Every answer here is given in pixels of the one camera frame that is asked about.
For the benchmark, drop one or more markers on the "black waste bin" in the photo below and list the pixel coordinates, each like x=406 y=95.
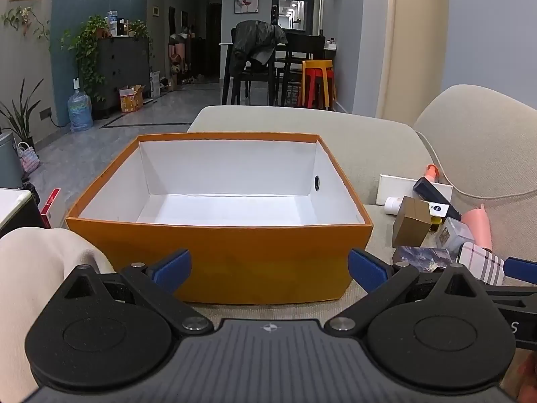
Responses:
x=31 y=193

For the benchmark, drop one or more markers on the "clear plastic bottle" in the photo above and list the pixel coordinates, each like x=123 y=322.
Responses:
x=112 y=21

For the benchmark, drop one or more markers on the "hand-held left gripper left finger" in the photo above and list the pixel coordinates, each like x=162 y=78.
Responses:
x=172 y=269

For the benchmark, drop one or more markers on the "white floor appliance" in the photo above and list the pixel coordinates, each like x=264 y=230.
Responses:
x=154 y=84

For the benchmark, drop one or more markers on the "dark printed box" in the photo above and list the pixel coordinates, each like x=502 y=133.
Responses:
x=419 y=256

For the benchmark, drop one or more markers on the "small potted plant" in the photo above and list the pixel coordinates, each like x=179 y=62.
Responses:
x=138 y=28

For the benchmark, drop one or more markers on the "beige sofa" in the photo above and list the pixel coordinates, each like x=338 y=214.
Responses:
x=377 y=142

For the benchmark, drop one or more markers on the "plaid case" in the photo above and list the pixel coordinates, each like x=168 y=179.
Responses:
x=482 y=262

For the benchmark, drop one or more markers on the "trailing green plant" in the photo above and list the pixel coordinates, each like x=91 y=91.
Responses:
x=88 y=50

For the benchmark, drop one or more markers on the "black dining chair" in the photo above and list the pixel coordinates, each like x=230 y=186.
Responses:
x=300 y=50
x=251 y=77

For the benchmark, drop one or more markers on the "dark jacket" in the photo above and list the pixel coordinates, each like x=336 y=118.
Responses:
x=256 y=42

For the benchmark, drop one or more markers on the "orange cardboard carton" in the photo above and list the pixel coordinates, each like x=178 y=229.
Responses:
x=131 y=100

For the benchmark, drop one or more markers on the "orange and red stools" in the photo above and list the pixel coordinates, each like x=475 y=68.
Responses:
x=317 y=64

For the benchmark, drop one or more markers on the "white lotion tube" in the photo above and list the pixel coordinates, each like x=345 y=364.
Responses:
x=392 y=205

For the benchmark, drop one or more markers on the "cream cloth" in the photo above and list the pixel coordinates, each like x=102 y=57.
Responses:
x=33 y=268

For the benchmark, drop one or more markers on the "marble side table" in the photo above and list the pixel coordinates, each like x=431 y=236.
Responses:
x=12 y=205

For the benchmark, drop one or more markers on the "grey trash can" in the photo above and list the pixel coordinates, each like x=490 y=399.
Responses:
x=7 y=159

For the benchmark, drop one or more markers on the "red stool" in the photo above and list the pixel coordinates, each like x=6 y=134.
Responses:
x=314 y=76

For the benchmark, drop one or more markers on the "red and white box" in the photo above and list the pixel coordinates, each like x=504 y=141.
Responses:
x=50 y=208

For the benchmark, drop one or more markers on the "clear cube box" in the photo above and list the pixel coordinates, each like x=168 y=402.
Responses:
x=455 y=233

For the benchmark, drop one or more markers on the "hanging ivy plant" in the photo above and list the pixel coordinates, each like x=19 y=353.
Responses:
x=19 y=19

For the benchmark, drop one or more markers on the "tall leafy plant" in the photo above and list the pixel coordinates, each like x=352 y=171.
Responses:
x=21 y=119

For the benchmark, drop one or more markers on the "pink pump bottle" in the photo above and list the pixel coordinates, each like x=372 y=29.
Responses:
x=432 y=173

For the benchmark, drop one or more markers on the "wall socket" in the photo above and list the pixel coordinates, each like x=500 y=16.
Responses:
x=46 y=113

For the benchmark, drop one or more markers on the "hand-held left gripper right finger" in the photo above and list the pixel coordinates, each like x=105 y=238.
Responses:
x=369 y=272

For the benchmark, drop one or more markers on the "woven bag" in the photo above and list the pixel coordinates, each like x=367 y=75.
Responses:
x=28 y=160

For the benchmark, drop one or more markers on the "pink plastic bottle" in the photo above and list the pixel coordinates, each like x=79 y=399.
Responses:
x=478 y=226

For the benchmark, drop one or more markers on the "dark grey cabinet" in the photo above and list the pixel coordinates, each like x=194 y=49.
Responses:
x=123 y=71

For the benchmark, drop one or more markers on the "black dining table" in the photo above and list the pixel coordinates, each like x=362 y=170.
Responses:
x=226 y=71

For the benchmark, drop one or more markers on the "blue water jug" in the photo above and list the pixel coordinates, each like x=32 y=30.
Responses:
x=79 y=111

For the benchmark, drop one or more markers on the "brown cardboard box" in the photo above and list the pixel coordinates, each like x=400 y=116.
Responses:
x=411 y=222

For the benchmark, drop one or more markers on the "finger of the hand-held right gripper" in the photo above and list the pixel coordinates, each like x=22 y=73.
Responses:
x=520 y=269

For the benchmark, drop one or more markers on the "orange cardboard box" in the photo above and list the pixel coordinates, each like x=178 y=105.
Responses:
x=251 y=260

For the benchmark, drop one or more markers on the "dark plastic bottle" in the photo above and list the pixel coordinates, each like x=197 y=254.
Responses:
x=428 y=191

